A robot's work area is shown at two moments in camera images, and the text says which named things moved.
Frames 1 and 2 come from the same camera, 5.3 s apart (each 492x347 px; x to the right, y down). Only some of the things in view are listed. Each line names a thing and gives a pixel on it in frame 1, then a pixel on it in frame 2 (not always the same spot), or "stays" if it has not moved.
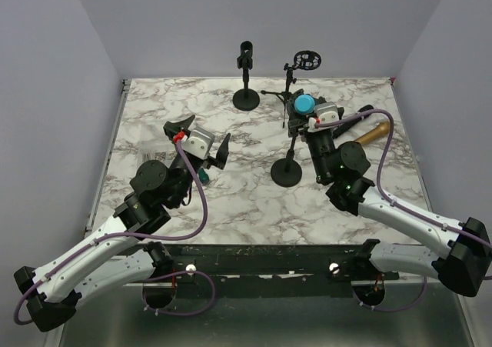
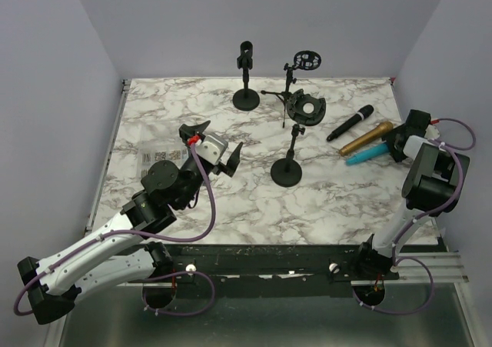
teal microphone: (304, 104) to (369, 153)
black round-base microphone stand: (246, 99) stays
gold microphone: (380, 131) stays
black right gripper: (295, 127) to (390, 138)
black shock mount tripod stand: (304, 60) stays
